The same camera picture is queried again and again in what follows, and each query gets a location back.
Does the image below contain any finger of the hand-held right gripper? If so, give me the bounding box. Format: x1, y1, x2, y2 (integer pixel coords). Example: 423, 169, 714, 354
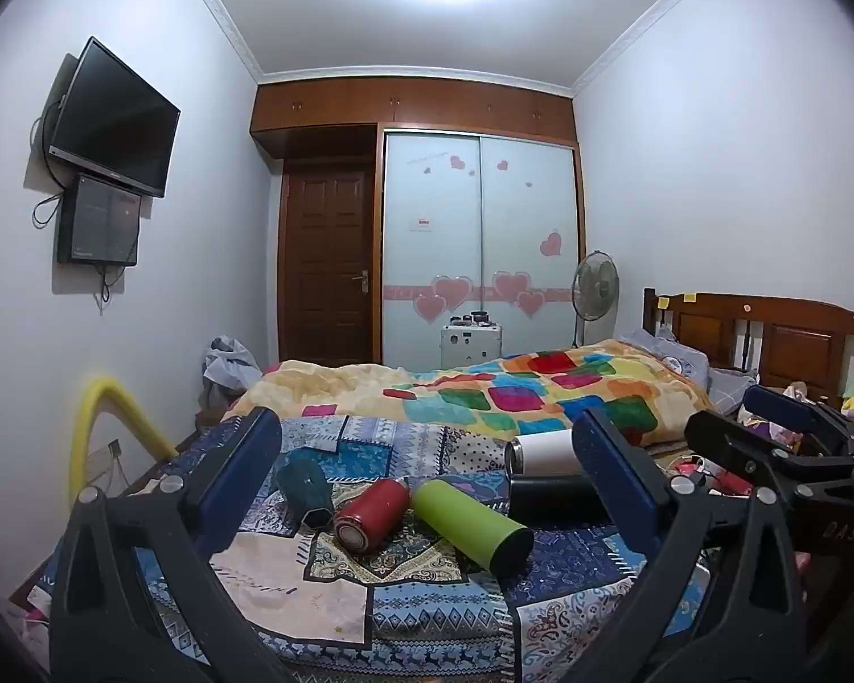
744, 384, 854, 458
684, 409, 854, 508

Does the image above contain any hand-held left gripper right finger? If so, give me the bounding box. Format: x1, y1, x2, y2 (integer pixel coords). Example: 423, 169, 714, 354
562, 407, 810, 683

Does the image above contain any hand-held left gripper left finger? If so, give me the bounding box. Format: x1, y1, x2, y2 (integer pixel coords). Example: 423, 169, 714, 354
48, 405, 293, 683

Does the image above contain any dark teal cup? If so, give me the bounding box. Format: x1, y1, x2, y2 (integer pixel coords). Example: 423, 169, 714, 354
277, 456, 338, 531

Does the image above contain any black cup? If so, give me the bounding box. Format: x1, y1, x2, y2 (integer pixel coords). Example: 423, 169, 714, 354
507, 473, 613, 524

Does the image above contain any white cup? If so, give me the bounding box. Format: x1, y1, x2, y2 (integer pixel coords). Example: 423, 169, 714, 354
505, 430, 585, 476

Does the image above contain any red cup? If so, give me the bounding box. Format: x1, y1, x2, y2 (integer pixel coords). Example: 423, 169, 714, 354
333, 478, 412, 552

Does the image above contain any green cup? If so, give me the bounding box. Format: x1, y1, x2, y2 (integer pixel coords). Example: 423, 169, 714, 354
410, 479, 535, 576

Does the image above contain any wooden headboard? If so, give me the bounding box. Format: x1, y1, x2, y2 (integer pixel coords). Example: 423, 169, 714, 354
642, 287, 854, 410

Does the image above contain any pile of grey clothes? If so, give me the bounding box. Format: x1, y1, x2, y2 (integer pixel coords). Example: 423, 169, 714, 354
199, 336, 264, 408

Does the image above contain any grey pillow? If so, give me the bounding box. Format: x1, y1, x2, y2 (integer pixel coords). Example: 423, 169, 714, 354
615, 327, 713, 381

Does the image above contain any colourful checked quilt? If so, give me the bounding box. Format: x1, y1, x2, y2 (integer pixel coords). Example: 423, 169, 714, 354
231, 340, 720, 451

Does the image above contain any yellow foam tube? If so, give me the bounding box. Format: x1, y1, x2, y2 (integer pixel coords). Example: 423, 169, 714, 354
69, 377, 179, 506

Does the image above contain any standing fan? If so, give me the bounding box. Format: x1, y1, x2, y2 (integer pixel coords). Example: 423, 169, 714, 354
571, 250, 621, 349

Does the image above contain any white appliance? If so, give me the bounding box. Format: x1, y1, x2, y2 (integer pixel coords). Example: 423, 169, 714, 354
439, 323, 505, 371

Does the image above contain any brown wooden door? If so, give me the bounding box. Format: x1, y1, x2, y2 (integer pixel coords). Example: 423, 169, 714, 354
279, 157, 375, 368

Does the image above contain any blue patchwork blanket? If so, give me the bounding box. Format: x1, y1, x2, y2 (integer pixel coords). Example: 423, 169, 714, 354
14, 413, 713, 683

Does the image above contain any sliding-door wardrobe with hearts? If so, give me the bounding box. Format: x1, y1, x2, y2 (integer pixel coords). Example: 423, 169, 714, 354
380, 128, 585, 372

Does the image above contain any wooden overhead cabinet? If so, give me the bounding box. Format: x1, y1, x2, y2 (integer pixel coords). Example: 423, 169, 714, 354
251, 75, 577, 159

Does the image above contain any black wall box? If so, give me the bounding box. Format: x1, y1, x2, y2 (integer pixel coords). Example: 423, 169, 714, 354
57, 172, 143, 268

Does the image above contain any black cable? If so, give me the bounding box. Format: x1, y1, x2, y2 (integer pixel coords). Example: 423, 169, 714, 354
31, 101, 68, 229

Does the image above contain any wall-mounted television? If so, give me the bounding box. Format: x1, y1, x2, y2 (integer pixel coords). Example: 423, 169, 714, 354
48, 35, 182, 199

